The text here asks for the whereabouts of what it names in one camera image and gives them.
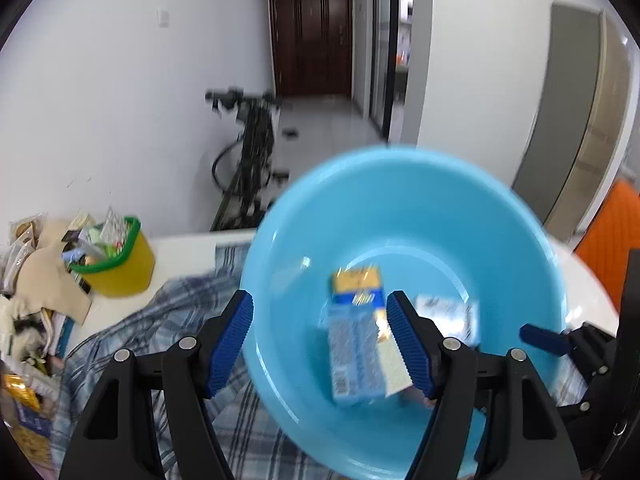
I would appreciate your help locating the blue plaid cloth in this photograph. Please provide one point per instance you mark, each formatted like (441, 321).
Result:
(150, 320)

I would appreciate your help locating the clear snack packet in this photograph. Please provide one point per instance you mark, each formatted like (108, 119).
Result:
(25, 237)

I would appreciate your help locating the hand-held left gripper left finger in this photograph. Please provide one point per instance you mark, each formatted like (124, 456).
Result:
(230, 345)

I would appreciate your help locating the orange chair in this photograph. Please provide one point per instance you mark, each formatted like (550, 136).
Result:
(612, 245)

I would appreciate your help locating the dark brown entrance door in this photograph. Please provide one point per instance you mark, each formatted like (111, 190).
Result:
(310, 35)

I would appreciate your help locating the blue gold cigarette pack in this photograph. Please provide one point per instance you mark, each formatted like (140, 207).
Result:
(355, 340)

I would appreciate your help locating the black bicycle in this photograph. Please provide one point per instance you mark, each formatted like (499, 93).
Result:
(252, 160)

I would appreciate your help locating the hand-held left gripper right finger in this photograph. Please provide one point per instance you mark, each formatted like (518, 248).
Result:
(410, 345)

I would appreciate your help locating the beige plush toy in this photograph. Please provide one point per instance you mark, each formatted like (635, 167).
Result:
(50, 280)

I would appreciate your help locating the black framed glass sliding door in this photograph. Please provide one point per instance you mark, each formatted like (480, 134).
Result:
(387, 50)

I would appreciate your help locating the yellow container with green rim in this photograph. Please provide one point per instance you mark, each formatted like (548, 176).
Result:
(122, 270)

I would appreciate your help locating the small blue white box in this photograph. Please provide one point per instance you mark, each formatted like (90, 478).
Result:
(445, 315)

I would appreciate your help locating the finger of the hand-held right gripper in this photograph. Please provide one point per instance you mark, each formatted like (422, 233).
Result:
(542, 338)

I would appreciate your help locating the white wall switch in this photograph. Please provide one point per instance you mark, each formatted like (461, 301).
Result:
(162, 18)

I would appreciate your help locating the grey gold refrigerator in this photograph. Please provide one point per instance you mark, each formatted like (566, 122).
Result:
(575, 120)

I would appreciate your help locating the blue plastic basin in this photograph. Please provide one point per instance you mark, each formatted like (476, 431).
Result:
(310, 220)

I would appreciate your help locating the bundle of small sachets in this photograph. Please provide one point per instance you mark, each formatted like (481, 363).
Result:
(100, 237)

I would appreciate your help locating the stack of booklets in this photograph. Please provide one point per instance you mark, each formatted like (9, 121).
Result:
(62, 332)

